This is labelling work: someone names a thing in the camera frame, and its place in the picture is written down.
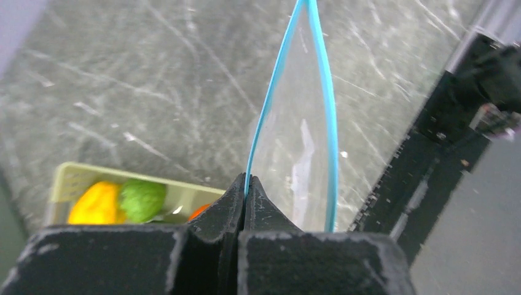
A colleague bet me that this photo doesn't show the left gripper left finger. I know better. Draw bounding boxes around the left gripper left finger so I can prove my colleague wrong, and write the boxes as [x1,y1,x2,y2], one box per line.
[1,173,246,294]

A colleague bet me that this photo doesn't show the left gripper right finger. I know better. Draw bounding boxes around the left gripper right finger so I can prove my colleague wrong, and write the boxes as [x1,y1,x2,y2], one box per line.
[237,176,416,294]

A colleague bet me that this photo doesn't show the orange fruit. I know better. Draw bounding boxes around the orange fruit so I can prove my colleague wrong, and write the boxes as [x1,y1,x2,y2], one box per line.
[187,203,211,222]

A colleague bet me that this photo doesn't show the pale green perforated basket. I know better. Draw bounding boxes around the pale green perforated basket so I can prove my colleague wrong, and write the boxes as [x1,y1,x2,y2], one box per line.
[42,162,224,227]

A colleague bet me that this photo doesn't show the clear zip top bag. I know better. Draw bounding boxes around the clear zip top bag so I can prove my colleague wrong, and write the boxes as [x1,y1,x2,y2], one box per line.
[244,0,377,234]

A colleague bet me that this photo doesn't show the light green custard apple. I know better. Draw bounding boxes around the light green custard apple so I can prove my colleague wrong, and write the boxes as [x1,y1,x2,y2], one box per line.
[118,179,167,223]

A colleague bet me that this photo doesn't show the yellow bell pepper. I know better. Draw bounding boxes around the yellow bell pepper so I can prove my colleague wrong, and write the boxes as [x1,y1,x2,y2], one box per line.
[67,181,127,225]

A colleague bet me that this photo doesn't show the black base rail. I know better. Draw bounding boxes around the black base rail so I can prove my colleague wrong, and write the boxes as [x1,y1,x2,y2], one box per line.
[351,34,520,264]

